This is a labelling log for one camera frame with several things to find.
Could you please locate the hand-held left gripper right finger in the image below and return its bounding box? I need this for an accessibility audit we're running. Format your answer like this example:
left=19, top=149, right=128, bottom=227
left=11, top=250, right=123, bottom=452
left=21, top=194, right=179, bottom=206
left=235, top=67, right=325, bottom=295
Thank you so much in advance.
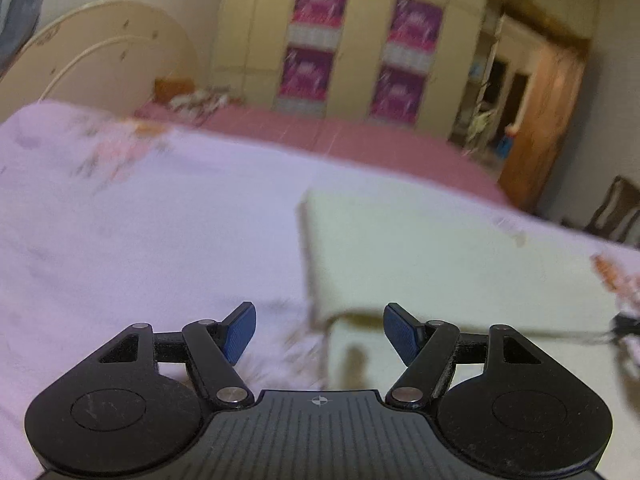
left=383, top=303, right=546, bottom=409

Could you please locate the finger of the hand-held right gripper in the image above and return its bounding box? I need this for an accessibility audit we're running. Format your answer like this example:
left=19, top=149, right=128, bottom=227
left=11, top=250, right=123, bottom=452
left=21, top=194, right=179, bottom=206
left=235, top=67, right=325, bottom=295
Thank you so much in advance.
left=611, top=312, right=640, bottom=342

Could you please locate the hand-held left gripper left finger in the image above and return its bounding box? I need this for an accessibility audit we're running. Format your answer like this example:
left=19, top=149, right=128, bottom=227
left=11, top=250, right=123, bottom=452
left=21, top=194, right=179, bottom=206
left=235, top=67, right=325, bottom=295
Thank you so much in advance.
left=95, top=302, right=257, bottom=408

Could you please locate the cream white small garment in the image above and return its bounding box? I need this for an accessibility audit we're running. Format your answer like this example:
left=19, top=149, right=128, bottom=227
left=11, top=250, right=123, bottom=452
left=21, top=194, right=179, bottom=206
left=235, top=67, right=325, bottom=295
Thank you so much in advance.
left=299, top=184, right=623, bottom=391

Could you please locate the dark wooden chair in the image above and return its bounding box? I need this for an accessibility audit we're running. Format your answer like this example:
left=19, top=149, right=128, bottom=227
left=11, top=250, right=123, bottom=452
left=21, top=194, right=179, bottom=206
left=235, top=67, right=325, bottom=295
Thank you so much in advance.
left=562, top=175, right=640, bottom=250

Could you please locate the purple floral blanket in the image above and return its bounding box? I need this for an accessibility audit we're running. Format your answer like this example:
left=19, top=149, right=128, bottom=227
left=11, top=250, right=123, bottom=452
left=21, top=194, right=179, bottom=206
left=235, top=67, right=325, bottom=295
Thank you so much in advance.
left=0, top=100, right=640, bottom=480

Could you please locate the pink bed sheet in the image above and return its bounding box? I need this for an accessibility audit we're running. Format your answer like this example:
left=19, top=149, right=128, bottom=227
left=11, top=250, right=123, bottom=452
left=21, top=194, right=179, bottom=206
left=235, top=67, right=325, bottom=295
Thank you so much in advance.
left=132, top=102, right=511, bottom=207

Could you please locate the wooden door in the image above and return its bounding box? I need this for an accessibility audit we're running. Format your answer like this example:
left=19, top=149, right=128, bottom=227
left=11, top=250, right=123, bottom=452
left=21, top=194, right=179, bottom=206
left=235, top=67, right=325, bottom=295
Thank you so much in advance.
left=497, top=42, right=587, bottom=216

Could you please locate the orange patterned pillow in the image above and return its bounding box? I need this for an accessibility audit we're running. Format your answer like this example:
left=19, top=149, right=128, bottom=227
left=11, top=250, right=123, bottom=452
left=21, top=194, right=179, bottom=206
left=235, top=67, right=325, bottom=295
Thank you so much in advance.
left=135, top=77, right=241, bottom=126

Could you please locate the cream wardrobe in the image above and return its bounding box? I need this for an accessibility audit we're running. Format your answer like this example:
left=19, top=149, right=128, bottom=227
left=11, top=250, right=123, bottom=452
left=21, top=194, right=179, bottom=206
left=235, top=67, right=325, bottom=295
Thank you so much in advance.
left=210, top=0, right=501, bottom=146

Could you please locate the cream round headboard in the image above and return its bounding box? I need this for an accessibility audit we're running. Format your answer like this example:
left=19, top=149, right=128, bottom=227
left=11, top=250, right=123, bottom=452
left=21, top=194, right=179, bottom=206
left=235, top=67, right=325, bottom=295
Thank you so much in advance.
left=0, top=0, right=201, bottom=123

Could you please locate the grey curtain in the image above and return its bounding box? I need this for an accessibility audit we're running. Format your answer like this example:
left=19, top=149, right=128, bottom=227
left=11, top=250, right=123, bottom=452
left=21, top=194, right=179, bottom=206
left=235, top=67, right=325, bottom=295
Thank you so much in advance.
left=0, top=0, right=47, bottom=77

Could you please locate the magenta wall poster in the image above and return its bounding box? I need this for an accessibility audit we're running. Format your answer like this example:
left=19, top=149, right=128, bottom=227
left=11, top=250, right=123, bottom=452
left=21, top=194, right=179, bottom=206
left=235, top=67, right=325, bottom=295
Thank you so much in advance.
left=385, top=0, right=446, bottom=68
left=369, top=64, right=428, bottom=126
left=287, top=0, right=351, bottom=51
left=275, top=47, right=335, bottom=113

